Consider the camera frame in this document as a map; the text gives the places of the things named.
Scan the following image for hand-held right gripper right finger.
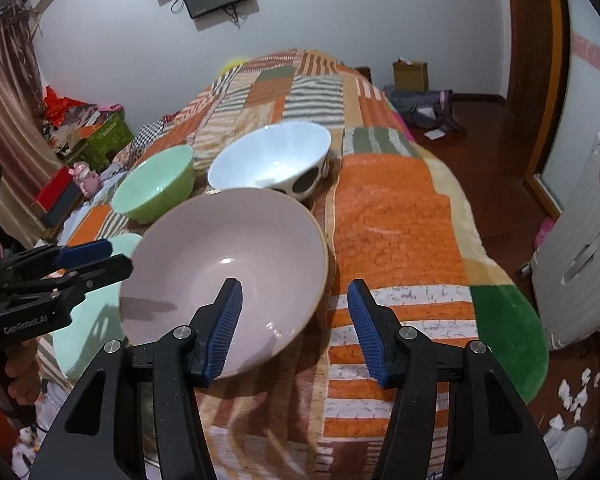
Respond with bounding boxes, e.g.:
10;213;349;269
346;279;556;480

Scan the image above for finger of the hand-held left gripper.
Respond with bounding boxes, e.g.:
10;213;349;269
0;239;112;282
4;254;133;312

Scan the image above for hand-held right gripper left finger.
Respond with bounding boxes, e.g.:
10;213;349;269
27;277;244;480

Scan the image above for light green plate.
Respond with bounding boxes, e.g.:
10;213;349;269
52;232;144;382

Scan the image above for pink bowl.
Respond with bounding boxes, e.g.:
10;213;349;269
119;187;330;380

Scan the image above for green bowl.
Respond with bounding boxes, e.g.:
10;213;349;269
111;145;196;225

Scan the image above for white bowl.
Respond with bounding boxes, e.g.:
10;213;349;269
207;121;332;201

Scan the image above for person's left hand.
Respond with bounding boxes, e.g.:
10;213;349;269
5;340;44;407

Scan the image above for dark grey box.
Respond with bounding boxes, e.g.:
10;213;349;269
42;185;86;229

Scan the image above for red box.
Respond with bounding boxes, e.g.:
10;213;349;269
32;166;76;209

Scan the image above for pink rabbit toy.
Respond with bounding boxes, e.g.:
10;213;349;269
69;161;104;196

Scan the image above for green storage box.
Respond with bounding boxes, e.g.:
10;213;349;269
72;110;135;171

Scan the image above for pile of paper packaging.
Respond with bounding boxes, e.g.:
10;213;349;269
45;102;112;156

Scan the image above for checkered patchwork cloth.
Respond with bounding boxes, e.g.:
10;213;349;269
100;110;192;181

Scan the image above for striped patchwork blanket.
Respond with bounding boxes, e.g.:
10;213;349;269
35;49;551;480

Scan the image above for red plastic bag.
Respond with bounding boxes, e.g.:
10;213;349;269
42;85;74;126

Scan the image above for striped brown curtain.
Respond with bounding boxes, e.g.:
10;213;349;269
0;2;63;235

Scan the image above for pink slipper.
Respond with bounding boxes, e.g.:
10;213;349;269
535;217;556;249

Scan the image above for white paper scraps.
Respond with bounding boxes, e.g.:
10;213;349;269
557;367;600;421

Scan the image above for dark bag on floor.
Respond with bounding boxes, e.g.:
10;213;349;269
384;85;464;134

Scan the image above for cardboard box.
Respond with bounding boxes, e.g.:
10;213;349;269
392;60;429;92

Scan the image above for wooden door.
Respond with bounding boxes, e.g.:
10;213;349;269
502;0;574;211

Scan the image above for white wardrobe sliding door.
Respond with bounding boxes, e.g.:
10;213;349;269
540;0;600;211

